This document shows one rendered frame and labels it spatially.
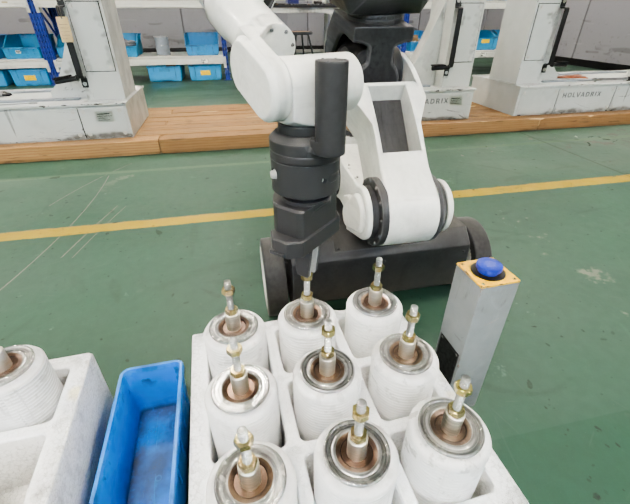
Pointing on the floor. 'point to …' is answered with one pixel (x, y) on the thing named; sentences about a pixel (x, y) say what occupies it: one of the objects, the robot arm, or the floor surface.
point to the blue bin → (146, 439)
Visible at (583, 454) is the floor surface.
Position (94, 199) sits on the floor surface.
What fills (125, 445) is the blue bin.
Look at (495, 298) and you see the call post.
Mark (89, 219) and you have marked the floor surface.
